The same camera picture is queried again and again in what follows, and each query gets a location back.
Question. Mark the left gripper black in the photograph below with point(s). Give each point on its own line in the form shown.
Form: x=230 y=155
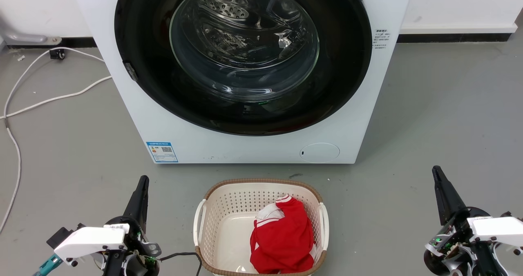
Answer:
x=141 y=263

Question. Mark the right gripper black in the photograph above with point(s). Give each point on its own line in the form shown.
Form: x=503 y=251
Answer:
x=443 y=255

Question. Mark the black round washer door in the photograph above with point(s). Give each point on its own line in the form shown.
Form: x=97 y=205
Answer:
x=143 y=63

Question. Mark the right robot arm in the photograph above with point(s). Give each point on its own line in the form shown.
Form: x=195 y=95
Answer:
x=486 y=263

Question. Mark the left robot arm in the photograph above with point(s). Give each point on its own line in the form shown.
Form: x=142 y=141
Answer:
x=114 y=265

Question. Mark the white front-load washing machine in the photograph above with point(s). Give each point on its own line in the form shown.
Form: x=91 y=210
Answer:
x=265 y=145

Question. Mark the blue energy label sticker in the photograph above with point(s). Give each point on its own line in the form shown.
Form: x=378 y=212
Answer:
x=162 y=152

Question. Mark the cream perforated laundry basket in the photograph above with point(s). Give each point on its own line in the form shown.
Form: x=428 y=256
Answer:
x=229 y=243

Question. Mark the round white filter cover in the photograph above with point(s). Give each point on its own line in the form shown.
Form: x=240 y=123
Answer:
x=320 y=152

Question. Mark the red and white garment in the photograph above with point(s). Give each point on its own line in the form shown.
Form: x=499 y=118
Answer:
x=286 y=243

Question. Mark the small black caster wheel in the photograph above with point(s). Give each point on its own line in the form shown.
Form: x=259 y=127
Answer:
x=57 y=54

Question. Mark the small black text sticker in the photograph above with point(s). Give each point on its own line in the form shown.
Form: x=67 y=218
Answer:
x=381 y=38

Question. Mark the perforated steel washer drum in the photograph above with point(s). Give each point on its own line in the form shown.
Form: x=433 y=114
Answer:
x=229 y=6

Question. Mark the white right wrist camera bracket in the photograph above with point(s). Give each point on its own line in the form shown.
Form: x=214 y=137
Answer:
x=498 y=227

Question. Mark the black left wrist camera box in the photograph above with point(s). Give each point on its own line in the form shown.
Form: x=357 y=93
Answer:
x=59 y=237

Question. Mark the grey pipe along wall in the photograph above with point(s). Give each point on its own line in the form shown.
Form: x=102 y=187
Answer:
x=24 y=38

